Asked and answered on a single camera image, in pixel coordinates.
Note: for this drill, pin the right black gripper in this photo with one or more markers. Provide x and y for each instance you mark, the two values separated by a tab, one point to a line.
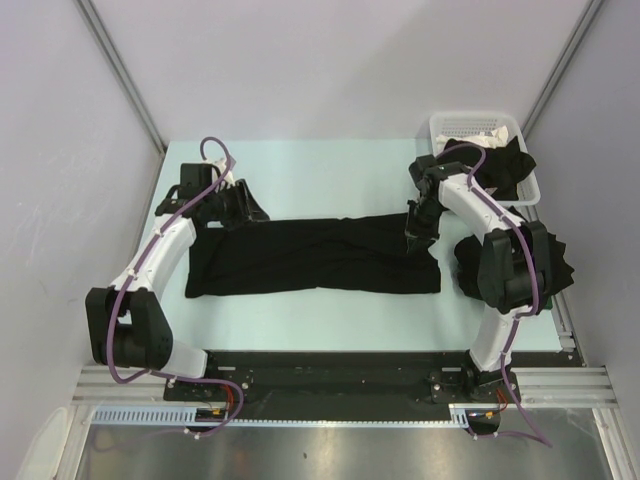
415	233

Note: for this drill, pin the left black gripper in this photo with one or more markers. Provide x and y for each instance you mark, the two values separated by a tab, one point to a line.
247	209

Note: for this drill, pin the black t shirt blue logo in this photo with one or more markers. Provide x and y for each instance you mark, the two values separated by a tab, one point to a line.
356	254

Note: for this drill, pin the white plastic laundry basket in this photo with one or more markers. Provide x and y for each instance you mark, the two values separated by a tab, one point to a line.
464	123

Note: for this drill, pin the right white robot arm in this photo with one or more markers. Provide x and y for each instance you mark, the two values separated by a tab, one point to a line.
459	193

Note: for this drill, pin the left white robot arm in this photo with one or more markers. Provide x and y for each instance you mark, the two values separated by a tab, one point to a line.
127	326

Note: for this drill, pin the folded black shirt stack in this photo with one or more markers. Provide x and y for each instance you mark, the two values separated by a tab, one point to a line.
508	269

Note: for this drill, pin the black shirts in basket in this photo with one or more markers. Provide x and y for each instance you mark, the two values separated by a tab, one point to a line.
503	169

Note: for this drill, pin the white cloth in basket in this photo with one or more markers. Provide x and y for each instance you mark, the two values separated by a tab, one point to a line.
496	138

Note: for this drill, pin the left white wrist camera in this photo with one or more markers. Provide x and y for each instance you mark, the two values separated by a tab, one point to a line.
222	175

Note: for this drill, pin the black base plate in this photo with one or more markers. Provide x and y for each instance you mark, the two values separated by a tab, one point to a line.
351	387

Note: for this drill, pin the left aluminium frame post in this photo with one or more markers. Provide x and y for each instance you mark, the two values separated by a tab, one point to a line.
117	65

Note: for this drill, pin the aluminium frame post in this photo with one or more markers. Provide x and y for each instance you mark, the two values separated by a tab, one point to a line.
561	66
117	65

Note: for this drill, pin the right aluminium frame post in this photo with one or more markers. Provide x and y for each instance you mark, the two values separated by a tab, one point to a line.
561	66

